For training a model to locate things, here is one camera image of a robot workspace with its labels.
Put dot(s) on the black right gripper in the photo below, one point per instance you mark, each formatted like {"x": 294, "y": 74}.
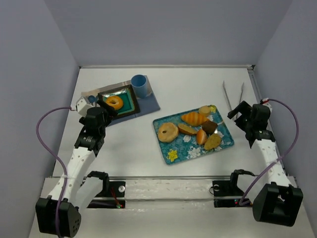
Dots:
{"x": 242, "y": 114}

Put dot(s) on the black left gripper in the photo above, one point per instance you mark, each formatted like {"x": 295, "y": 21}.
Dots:
{"x": 104, "y": 109}

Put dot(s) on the orange glazed bagel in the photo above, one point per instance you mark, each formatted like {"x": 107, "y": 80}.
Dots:
{"x": 115, "y": 101}

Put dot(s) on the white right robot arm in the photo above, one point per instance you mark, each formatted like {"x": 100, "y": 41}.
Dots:
{"x": 273, "y": 198}

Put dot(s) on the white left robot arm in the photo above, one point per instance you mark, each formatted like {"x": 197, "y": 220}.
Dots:
{"x": 60, "y": 212}

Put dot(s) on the orange bread roll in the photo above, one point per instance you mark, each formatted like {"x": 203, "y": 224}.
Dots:
{"x": 201, "y": 137}

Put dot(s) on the green black square plate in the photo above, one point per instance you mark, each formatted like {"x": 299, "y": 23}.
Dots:
{"x": 126, "y": 93}

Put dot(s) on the blue plastic spoon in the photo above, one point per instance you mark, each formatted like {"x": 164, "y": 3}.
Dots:
{"x": 92, "y": 99}

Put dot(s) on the dark brown cake square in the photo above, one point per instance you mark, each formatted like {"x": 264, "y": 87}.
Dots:
{"x": 209, "y": 127}

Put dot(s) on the blue beige placemat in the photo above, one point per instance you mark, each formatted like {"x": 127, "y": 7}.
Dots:
{"x": 147, "y": 105}

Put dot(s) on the small round beige bun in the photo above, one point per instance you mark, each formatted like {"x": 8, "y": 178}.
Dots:
{"x": 205, "y": 111}

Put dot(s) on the blue plastic cup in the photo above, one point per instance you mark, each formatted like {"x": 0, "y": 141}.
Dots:
{"x": 139, "y": 84}

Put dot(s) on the striped orange croissant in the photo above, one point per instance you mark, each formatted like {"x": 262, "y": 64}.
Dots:
{"x": 194, "y": 119}

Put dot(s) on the pale sugared bagel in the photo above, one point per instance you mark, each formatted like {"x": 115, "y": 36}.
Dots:
{"x": 167, "y": 132}

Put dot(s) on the sliced baguette piece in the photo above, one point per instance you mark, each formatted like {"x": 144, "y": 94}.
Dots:
{"x": 185, "y": 129}

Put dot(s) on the teal floral tray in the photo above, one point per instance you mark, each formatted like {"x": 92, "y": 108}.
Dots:
{"x": 184, "y": 147}

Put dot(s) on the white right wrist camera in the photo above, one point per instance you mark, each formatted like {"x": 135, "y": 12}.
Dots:
{"x": 266, "y": 103}

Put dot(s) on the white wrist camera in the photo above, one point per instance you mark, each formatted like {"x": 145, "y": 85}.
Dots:
{"x": 266, "y": 103}
{"x": 82, "y": 105}

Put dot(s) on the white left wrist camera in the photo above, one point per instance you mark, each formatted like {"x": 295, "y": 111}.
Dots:
{"x": 82, "y": 105}

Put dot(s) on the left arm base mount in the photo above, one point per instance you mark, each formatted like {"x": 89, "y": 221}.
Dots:
{"x": 112, "y": 198}

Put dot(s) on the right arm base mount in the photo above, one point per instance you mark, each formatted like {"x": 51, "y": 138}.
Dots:
{"x": 227, "y": 195}

